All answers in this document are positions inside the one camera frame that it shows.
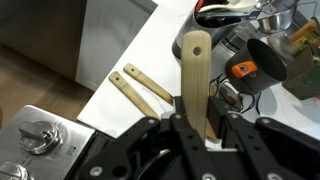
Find metal bowl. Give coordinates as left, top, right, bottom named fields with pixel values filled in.
left=251, top=0, right=299, bottom=35

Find dark grey cooking pot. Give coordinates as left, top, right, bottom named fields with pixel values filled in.
left=137, top=148, right=175, bottom=180

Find wide wooden spatula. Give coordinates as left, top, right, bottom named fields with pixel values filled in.
left=180, top=30, right=219, bottom=142

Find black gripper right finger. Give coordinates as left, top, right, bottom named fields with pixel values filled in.
left=206, top=95, right=320, bottom=180

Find small dark pot orange handle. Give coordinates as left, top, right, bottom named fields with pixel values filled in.
left=225, top=37, right=289, bottom=95

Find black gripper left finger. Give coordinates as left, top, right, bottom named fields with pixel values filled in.
left=76, top=95, right=215, bottom=180

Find silver stove knob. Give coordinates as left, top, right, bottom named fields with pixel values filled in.
left=17, top=120, right=63, bottom=156
left=0, top=161, right=30, bottom=180

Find thin black counter cable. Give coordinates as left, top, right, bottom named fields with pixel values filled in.
left=209, top=73, right=265, bottom=115

